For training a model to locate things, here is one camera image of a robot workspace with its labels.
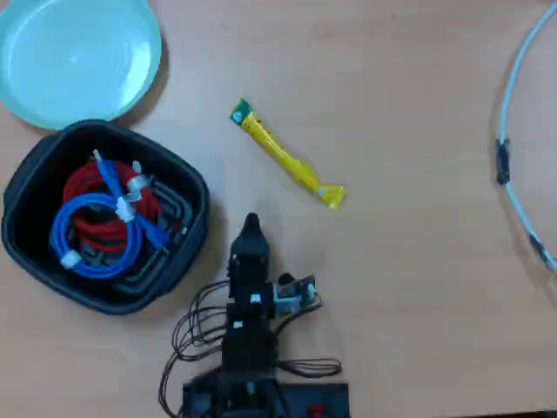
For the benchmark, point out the small black tape wrap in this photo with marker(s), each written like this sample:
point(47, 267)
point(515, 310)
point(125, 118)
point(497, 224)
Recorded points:
point(535, 243)

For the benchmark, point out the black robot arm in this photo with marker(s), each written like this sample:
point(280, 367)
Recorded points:
point(248, 344)

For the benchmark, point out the black bowl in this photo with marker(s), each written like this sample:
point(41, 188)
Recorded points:
point(39, 174)

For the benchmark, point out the teal round plate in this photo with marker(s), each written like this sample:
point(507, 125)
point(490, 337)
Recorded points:
point(74, 61)

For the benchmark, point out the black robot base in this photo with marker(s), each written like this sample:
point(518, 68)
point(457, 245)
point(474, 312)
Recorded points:
point(313, 396)

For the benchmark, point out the yellow instant coffee stick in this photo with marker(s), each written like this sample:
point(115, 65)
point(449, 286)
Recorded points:
point(283, 152)

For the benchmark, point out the large black tape wrap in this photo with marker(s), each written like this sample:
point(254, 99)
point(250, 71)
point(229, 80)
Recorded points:
point(503, 161)

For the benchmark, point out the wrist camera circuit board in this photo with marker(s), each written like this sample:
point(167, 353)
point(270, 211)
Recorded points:
point(296, 296)

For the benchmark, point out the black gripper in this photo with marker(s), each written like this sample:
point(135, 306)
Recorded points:
point(250, 278)

